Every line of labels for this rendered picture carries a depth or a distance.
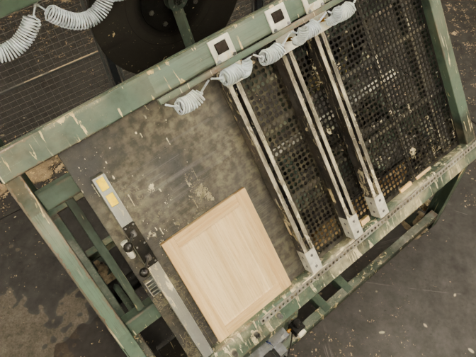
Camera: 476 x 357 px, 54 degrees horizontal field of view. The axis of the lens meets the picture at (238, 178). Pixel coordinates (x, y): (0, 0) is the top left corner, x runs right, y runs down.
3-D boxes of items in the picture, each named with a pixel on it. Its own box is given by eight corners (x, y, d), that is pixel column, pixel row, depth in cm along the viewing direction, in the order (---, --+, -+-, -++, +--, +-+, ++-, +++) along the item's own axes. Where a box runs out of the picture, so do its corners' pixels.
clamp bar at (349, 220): (343, 238, 240) (377, 251, 219) (251, 15, 196) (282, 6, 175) (356, 227, 243) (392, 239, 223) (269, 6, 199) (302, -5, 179)
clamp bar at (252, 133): (302, 272, 230) (333, 289, 210) (195, 45, 186) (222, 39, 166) (316, 260, 234) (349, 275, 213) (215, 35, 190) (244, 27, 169)
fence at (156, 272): (201, 355, 210) (205, 359, 206) (89, 178, 175) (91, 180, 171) (210, 348, 212) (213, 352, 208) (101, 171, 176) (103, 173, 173)
